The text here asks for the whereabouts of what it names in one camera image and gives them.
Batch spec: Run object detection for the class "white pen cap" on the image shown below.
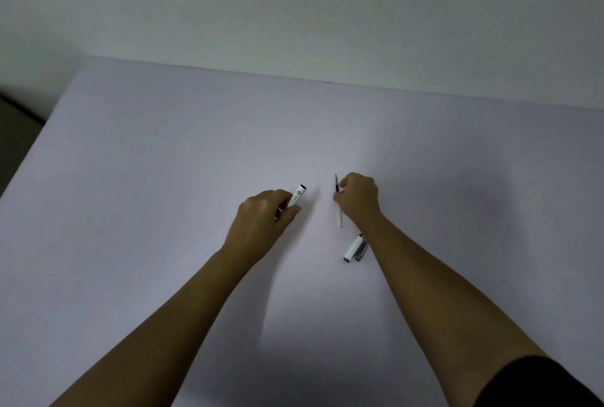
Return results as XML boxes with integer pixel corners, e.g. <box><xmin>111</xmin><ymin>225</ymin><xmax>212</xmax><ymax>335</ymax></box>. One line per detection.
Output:
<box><xmin>343</xmin><ymin>233</ymin><xmax>368</xmax><ymax>263</ymax></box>

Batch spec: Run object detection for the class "person's left forearm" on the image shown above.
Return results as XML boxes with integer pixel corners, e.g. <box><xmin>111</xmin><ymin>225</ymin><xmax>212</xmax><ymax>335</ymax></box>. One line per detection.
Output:
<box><xmin>49</xmin><ymin>248</ymin><xmax>254</xmax><ymax>407</ymax></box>

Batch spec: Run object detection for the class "person's right hand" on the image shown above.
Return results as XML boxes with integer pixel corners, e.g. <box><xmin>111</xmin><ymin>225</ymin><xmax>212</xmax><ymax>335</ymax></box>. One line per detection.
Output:
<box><xmin>333</xmin><ymin>172</ymin><xmax>382</xmax><ymax>230</ymax></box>

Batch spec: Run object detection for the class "person's left hand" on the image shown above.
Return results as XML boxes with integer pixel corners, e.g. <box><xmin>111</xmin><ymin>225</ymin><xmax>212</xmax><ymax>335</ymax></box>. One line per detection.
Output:
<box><xmin>221</xmin><ymin>189</ymin><xmax>302</xmax><ymax>267</ymax></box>

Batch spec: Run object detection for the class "white pen barrel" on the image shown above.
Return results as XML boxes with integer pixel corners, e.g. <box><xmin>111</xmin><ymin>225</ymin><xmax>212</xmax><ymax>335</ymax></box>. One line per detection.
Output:
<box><xmin>275</xmin><ymin>184</ymin><xmax>308</xmax><ymax>220</ymax></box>

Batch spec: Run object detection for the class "person's right forearm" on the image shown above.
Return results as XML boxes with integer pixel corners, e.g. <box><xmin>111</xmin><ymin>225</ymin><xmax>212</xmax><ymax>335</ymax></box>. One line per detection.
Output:
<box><xmin>363</xmin><ymin>213</ymin><xmax>550</xmax><ymax>407</ymax></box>

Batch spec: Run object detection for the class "black shirt sleeve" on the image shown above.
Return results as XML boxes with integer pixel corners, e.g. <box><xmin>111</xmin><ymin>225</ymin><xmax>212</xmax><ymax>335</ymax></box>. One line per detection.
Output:
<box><xmin>473</xmin><ymin>356</ymin><xmax>604</xmax><ymax>407</ymax></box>

